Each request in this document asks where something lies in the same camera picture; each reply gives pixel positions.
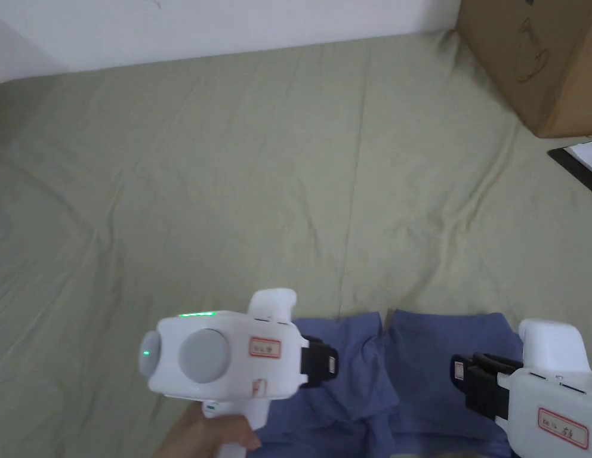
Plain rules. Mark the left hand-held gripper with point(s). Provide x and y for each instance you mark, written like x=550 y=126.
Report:
x=238 y=353

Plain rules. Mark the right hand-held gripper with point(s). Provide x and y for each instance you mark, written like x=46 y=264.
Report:
x=554 y=400

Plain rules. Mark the blue shirt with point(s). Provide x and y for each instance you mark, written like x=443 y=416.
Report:
x=372 y=381

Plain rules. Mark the person's left hand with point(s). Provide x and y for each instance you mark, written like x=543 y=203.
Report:
x=200 y=436

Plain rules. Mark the bed with pale green sheet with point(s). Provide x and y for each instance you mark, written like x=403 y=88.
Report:
x=258 y=181

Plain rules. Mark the black clipboard with white paper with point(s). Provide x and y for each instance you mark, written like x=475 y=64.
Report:
x=575 y=164

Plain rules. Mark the brown cardboard carton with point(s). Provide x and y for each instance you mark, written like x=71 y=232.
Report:
x=530 y=52

